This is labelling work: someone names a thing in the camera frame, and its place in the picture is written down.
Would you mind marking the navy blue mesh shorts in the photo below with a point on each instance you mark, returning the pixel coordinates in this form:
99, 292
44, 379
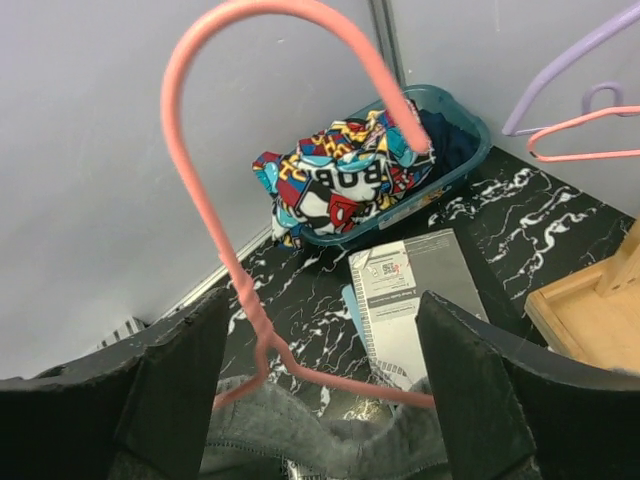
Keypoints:
453, 146

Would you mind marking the black marbled table mat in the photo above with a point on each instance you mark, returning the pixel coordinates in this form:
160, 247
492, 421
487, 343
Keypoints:
519, 228

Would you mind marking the wooden clothes rack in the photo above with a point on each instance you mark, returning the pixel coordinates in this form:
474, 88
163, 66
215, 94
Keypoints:
588, 308

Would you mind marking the grey spiral notebook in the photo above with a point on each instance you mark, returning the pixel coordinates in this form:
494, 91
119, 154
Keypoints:
389, 280

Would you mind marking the colourful comic print shorts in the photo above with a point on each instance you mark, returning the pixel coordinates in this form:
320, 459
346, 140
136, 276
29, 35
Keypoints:
341, 177

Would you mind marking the lavender plastic hanger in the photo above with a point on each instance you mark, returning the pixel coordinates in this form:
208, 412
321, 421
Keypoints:
568, 58

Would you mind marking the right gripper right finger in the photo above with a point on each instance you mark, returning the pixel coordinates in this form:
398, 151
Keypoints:
510, 409

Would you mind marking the teal plastic bin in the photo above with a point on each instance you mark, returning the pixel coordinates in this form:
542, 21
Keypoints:
436, 101

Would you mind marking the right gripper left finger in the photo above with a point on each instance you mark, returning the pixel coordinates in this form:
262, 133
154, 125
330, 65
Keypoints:
138, 409

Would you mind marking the grey shorts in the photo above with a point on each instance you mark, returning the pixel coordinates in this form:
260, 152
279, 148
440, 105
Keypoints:
271, 434

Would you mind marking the blue clipboard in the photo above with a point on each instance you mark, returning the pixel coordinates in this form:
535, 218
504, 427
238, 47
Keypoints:
349, 298

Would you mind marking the pink wire hanger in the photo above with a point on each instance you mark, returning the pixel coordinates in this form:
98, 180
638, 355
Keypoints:
582, 138
174, 78

